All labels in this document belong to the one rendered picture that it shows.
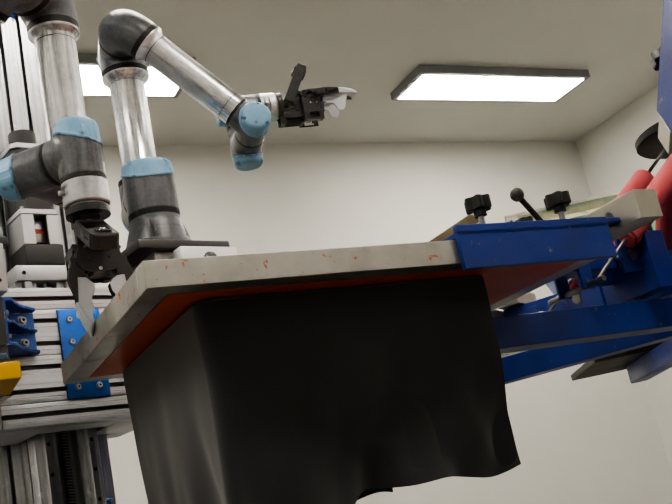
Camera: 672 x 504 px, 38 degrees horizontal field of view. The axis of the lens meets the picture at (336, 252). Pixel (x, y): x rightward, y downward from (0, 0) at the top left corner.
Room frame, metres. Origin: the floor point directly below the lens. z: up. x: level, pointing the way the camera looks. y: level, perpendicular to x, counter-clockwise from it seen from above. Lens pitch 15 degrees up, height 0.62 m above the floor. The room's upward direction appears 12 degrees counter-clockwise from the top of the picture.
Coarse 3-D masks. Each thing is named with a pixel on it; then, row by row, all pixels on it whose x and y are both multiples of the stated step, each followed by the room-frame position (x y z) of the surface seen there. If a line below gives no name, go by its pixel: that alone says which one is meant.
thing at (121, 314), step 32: (224, 256) 1.25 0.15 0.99; (256, 256) 1.28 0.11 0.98; (288, 256) 1.30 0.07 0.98; (320, 256) 1.32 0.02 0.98; (352, 256) 1.35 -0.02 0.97; (384, 256) 1.37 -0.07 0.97; (416, 256) 1.40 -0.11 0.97; (448, 256) 1.42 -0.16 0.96; (128, 288) 1.27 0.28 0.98; (160, 288) 1.21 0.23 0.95; (192, 288) 1.25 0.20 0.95; (224, 288) 1.28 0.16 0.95; (96, 320) 1.45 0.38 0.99; (128, 320) 1.35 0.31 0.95; (96, 352) 1.51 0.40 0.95
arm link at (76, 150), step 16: (64, 128) 1.45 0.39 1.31; (80, 128) 1.45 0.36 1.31; (96, 128) 1.48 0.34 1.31; (48, 144) 1.46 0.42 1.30; (64, 144) 1.45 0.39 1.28; (80, 144) 1.45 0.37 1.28; (96, 144) 1.47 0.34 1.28; (48, 160) 1.46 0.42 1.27; (64, 160) 1.45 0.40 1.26; (80, 160) 1.45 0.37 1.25; (96, 160) 1.46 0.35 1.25; (64, 176) 1.45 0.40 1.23
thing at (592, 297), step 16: (640, 240) 1.92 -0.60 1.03; (656, 240) 1.92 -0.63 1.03; (624, 256) 1.91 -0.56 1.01; (640, 256) 1.93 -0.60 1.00; (656, 256) 1.91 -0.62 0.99; (608, 272) 2.01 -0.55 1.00; (624, 272) 1.91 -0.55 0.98; (640, 272) 1.94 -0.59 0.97; (656, 272) 1.91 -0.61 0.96; (608, 288) 2.03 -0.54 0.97; (624, 288) 1.99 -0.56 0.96; (640, 288) 1.95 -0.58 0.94; (656, 288) 1.92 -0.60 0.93; (576, 304) 2.31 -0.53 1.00; (592, 304) 2.26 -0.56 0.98
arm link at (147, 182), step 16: (144, 160) 2.02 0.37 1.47; (160, 160) 2.04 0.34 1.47; (128, 176) 2.02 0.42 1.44; (144, 176) 2.02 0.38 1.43; (160, 176) 2.03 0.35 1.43; (128, 192) 2.03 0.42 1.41; (144, 192) 2.02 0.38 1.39; (160, 192) 2.03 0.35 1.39; (176, 192) 2.08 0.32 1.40; (128, 208) 2.04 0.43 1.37
